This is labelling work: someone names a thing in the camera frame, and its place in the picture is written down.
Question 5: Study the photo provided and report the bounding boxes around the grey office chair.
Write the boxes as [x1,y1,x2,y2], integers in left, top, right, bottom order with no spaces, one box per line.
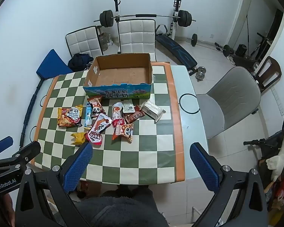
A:
[196,66,261,140]

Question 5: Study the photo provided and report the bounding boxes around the person's dark clothing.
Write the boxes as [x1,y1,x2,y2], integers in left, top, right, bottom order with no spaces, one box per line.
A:
[74,186,168,227]

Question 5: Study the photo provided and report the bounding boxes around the brown wooden chair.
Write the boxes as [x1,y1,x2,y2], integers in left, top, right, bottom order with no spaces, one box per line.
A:
[253,56,282,93]

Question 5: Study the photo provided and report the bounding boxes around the brown snack packet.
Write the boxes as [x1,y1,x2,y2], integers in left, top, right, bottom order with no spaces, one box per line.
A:
[124,111,145,124]

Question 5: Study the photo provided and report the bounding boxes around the white plush goose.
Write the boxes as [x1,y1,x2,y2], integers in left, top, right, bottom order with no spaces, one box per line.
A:
[266,132,284,182]

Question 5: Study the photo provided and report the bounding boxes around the large red white pouch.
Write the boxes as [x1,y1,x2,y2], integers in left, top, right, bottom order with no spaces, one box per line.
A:
[86,113,113,146]

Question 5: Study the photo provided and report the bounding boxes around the cardboard box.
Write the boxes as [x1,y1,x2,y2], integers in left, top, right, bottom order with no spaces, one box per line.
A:
[83,53,154,100]

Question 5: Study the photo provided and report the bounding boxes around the grey brown bag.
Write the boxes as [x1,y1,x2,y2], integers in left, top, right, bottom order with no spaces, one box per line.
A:
[98,32,113,51]

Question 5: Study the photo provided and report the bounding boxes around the white pouch with red end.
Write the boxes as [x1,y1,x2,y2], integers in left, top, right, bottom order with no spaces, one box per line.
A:
[112,102,123,128]

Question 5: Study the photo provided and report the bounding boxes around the small white snack packet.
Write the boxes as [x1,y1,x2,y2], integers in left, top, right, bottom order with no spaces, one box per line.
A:
[122,100,135,114]

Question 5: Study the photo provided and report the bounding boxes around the light blue wafer packet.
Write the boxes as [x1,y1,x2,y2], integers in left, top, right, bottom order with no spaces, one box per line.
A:
[84,103,93,130]

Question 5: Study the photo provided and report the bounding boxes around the small yellow snack packet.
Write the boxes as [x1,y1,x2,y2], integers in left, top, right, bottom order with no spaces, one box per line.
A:
[70,132,88,146]

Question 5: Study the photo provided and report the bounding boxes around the black ring cable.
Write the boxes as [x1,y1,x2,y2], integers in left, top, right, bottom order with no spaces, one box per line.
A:
[179,94,200,114]

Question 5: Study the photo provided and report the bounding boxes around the white barbell rack upright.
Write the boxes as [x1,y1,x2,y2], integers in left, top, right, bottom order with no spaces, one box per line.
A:
[113,0,122,22]
[169,0,183,39]

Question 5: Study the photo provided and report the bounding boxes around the black exercise machine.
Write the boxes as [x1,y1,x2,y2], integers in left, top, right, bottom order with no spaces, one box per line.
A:
[234,32,272,72]

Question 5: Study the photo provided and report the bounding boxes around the blue cushion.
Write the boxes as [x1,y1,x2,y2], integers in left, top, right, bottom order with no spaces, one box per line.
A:
[36,49,74,79]

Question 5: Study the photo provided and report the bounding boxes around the white biscuit pack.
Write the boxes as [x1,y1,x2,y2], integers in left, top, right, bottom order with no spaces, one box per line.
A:
[140,100,166,123]

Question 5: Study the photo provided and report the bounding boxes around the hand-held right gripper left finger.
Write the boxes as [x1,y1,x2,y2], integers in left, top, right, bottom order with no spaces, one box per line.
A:
[15,142,94,227]

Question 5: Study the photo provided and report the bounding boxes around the orange panda snack packet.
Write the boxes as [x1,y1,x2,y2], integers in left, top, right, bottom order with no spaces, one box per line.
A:
[87,95,107,117]
[112,124,134,143]

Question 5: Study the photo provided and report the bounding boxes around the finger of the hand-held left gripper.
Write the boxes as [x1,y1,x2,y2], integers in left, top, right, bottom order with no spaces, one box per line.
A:
[0,141,41,169]
[0,136,14,158]

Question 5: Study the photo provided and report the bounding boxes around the chrome dumbbells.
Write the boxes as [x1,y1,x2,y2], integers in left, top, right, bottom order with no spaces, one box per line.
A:
[189,66,207,81]

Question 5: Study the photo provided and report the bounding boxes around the yellow instant noodle packet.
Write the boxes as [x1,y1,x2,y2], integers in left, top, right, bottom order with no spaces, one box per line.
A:
[57,104,83,128]

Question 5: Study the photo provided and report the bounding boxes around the barbell with black plates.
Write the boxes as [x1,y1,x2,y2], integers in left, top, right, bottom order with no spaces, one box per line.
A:
[99,9,192,27]

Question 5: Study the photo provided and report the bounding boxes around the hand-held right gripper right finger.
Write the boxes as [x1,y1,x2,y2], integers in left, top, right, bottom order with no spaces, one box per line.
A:
[189,142,268,227]

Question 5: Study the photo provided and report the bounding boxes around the short barbell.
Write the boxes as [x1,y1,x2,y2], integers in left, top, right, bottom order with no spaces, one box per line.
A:
[187,33,235,57]

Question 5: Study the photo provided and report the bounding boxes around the black weight bench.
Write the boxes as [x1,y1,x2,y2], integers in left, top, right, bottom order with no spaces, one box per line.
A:
[155,24,197,67]

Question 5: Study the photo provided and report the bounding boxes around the white padded chair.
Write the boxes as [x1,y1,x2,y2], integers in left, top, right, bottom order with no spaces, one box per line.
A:
[66,26,104,58]
[117,19,157,62]

